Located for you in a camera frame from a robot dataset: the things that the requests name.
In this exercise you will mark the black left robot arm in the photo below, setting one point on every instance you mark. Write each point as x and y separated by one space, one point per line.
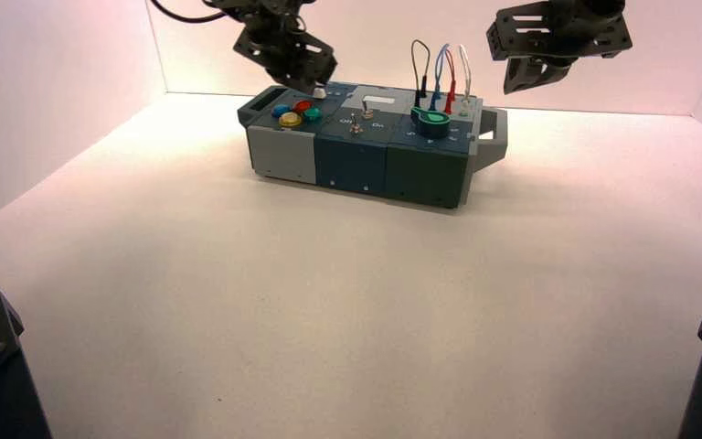
260 11

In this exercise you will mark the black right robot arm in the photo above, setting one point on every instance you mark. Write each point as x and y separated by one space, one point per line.
587 6

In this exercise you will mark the white rectangular display window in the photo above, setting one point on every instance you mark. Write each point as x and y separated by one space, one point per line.
380 98

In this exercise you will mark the silver metal toggle switch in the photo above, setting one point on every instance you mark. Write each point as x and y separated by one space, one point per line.
356 128
367 111

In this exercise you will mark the white slider knob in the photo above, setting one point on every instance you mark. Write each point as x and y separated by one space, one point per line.
320 93

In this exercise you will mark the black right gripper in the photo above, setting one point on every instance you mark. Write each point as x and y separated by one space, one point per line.
560 36

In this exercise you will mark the blue round push button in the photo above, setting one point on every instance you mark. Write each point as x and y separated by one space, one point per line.
281 111

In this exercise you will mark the green round push button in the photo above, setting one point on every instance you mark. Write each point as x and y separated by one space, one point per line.
312 114

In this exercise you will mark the dark blue grey control box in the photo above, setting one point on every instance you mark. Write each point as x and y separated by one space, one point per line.
351 163

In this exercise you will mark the green black rotary knob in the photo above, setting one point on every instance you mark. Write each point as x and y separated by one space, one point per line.
433 124

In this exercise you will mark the red round push button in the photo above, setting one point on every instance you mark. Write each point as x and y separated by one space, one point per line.
303 106

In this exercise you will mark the yellow round push button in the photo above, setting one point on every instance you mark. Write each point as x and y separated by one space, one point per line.
290 120

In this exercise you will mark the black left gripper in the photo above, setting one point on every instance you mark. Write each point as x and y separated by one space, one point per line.
293 51

